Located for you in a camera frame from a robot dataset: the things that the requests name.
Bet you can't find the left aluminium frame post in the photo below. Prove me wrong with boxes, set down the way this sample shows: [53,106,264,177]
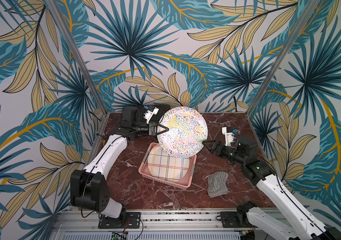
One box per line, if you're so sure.
[45,0,108,118]

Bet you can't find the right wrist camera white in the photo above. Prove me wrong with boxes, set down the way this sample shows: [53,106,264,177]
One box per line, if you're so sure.
[222,127,239,147]

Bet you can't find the white plaid striped plate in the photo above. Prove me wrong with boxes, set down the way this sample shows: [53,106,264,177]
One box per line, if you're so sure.
[146,144,191,183]

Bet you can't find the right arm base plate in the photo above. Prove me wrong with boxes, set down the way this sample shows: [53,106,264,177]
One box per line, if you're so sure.
[219,212,251,228]

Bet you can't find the grey microfibre cloth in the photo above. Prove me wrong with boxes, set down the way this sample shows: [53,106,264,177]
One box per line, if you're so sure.
[208,172,229,198]

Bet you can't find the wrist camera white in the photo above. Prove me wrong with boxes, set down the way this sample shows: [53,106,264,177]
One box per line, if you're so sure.
[222,127,239,147]
[143,106,159,124]

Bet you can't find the yellow handled pliers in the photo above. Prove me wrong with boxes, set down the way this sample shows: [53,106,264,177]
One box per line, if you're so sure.
[96,133,108,147]

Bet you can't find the aluminium frame post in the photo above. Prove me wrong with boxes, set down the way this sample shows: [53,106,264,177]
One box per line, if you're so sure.
[45,0,108,118]
[246,1,320,119]

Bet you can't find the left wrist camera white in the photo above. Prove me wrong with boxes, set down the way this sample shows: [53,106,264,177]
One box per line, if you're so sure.
[143,106,159,124]

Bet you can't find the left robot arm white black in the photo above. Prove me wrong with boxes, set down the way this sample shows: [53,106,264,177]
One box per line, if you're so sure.
[70,104,171,219]

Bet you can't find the right aluminium frame post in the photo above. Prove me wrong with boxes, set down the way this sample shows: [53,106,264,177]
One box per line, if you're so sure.
[246,1,320,119]

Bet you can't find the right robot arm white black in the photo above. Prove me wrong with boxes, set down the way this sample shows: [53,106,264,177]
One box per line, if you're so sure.
[203,136,341,240]

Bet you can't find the colourful squiggle pattern plate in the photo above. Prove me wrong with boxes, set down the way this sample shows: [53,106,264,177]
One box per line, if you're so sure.
[157,107,208,158]

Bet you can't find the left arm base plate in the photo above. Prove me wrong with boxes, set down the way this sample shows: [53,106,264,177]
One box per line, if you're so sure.
[98,212,142,229]

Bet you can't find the pink plastic basket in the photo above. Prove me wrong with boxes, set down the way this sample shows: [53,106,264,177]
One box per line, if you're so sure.
[138,143,197,190]

